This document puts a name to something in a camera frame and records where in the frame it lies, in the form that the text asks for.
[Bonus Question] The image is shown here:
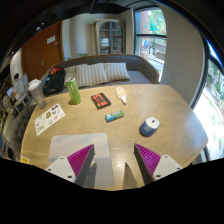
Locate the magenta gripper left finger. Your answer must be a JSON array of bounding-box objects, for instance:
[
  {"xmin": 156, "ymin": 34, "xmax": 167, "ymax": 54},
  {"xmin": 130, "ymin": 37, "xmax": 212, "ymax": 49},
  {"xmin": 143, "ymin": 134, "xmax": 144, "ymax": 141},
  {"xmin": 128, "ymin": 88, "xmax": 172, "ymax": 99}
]
[{"xmin": 46, "ymin": 144, "xmax": 95, "ymax": 186}]

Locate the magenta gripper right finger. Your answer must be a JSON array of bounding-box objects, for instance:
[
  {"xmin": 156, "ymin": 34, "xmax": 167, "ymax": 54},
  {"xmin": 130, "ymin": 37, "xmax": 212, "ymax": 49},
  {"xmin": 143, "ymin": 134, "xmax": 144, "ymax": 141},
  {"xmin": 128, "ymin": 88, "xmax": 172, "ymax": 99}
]
[{"xmin": 134, "ymin": 144, "xmax": 182, "ymax": 185}]

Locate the blue white computer mouse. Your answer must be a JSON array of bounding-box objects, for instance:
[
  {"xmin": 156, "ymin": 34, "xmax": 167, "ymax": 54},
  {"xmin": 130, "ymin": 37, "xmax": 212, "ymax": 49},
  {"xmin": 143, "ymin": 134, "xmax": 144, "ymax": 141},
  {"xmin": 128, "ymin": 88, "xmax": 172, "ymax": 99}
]
[{"xmin": 139, "ymin": 117, "xmax": 160, "ymax": 137}]

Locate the white sticker sheet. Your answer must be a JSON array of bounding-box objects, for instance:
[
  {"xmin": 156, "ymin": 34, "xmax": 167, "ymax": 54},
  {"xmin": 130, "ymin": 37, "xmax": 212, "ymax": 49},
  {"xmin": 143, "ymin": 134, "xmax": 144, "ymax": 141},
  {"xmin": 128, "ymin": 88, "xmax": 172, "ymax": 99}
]
[{"xmin": 35, "ymin": 104, "xmax": 65, "ymax": 135}]

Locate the teal gum pack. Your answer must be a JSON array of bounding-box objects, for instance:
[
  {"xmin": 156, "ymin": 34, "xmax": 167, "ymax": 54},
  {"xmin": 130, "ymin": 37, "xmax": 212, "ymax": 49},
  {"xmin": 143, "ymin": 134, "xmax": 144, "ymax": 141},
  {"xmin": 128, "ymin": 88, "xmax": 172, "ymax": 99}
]
[{"xmin": 105, "ymin": 110, "xmax": 124, "ymax": 122}]

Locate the black orange box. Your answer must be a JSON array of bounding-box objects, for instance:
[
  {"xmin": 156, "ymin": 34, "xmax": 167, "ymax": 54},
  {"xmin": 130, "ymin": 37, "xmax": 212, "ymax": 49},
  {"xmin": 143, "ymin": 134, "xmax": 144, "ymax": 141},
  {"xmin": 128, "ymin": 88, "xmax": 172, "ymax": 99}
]
[{"xmin": 91, "ymin": 93, "xmax": 111, "ymax": 109}]

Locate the white squeeze bottle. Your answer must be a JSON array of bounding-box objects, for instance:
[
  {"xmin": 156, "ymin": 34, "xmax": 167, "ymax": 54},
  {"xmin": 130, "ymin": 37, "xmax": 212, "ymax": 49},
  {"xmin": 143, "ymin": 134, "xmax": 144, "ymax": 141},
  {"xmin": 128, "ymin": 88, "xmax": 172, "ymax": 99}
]
[{"xmin": 115, "ymin": 87, "xmax": 127, "ymax": 104}]

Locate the green drink can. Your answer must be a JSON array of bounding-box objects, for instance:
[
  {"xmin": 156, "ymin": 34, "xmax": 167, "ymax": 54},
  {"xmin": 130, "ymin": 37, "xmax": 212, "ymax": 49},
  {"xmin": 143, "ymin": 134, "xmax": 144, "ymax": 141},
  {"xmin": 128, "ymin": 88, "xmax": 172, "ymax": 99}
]
[{"xmin": 66, "ymin": 78, "xmax": 81, "ymax": 105}]

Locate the black backpack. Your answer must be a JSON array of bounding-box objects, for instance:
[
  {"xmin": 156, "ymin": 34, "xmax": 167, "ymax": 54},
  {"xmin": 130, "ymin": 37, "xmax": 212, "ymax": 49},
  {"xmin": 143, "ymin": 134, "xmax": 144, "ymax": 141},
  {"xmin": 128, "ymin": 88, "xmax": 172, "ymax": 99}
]
[{"xmin": 43, "ymin": 67, "xmax": 65, "ymax": 96}]

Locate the clear plastic cup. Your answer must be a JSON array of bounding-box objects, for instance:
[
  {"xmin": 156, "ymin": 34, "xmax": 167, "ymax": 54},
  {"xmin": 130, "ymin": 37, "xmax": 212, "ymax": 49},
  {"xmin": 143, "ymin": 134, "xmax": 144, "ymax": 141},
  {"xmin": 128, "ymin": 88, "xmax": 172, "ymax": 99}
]
[{"xmin": 28, "ymin": 79, "xmax": 47, "ymax": 109}]

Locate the striped pillow middle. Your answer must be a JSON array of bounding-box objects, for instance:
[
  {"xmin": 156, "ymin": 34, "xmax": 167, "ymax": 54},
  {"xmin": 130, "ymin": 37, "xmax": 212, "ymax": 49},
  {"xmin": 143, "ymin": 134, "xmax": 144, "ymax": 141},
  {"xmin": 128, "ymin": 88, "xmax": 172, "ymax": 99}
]
[{"xmin": 76, "ymin": 63, "xmax": 108, "ymax": 87}]

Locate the striped pillow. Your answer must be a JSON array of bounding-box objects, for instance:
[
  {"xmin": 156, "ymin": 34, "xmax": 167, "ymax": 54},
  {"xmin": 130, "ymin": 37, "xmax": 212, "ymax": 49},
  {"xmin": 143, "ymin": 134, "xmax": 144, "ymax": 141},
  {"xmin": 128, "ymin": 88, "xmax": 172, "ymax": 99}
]
[
  {"xmin": 76, "ymin": 63, "xmax": 108, "ymax": 87},
  {"xmin": 104, "ymin": 62, "xmax": 130, "ymax": 81},
  {"xmin": 64, "ymin": 64, "xmax": 87, "ymax": 87}
]

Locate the striped pillow left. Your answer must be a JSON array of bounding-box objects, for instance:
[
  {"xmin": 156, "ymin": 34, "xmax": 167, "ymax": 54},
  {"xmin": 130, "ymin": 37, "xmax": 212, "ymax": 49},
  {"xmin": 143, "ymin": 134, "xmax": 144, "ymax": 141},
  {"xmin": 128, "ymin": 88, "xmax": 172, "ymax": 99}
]
[{"xmin": 64, "ymin": 64, "xmax": 87, "ymax": 87}]

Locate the grey couch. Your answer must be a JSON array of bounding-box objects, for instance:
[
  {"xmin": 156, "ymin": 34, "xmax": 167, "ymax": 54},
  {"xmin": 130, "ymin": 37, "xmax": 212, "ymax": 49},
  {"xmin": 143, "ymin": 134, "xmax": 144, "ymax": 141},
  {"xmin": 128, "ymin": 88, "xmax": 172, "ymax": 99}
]
[{"xmin": 39, "ymin": 54, "xmax": 160, "ymax": 91}]

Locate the grey chair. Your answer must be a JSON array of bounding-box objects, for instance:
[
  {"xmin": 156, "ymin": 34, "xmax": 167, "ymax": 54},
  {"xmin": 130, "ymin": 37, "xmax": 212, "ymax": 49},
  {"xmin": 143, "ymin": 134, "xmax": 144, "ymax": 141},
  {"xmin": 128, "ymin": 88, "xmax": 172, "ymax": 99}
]
[{"xmin": 3, "ymin": 73, "xmax": 29, "ymax": 117}]

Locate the striped pillow right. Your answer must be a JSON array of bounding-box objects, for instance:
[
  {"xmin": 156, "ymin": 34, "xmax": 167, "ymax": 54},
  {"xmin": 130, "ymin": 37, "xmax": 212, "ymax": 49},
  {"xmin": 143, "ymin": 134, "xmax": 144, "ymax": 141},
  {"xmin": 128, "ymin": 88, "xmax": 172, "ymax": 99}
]
[{"xmin": 104, "ymin": 62, "xmax": 130, "ymax": 81}]

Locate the brown wooden door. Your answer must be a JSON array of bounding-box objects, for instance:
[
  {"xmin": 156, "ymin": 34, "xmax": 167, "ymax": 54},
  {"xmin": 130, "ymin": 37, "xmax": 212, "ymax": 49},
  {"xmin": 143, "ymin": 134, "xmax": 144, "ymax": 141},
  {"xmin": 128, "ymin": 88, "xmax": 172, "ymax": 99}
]
[{"xmin": 22, "ymin": 22, "xmax": 63, "ymax": 81}]

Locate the wooden glass cabinet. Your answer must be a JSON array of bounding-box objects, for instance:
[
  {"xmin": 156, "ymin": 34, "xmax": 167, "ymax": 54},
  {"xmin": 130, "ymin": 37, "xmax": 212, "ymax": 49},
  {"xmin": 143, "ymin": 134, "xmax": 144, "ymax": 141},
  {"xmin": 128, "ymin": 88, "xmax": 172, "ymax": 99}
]
[{"xmin": 94, "ymin": 19, "xmax": 125, "ymax": 55}]

